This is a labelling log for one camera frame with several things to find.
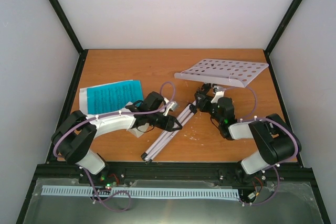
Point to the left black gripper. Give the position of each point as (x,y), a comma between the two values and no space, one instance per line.
(169,122)

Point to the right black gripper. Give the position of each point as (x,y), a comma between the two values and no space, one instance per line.
(204,102)

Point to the white metronome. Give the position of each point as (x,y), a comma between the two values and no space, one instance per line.
(138,132)

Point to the white music stand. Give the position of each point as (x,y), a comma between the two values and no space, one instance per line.
(217,76)

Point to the blue sheet music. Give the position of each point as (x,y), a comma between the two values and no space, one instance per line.
(114,96)

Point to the white sheet music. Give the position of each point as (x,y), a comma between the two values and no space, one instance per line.
(84,99)

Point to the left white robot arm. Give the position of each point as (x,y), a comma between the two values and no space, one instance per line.
(72,140)

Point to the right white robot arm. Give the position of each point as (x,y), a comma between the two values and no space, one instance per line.
(276,143)

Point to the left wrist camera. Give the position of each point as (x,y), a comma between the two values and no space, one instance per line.
(171,106)

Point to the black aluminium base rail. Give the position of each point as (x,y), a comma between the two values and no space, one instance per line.
(221,174)

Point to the light blue cable duct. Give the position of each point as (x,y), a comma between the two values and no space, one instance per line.
(142,193)

